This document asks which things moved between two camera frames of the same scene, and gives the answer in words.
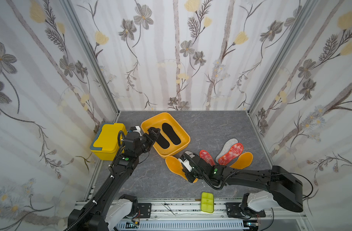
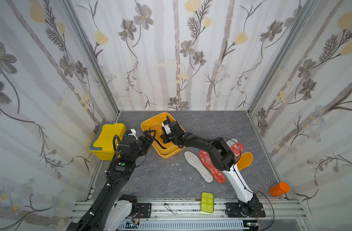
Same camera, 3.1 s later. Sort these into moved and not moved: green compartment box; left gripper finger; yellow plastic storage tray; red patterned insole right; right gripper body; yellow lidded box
Moved: right gripper body
Not moved: left gripper finger; red patterned insole right; green compartment box; yellow lidded box; yellow plastic storage tray
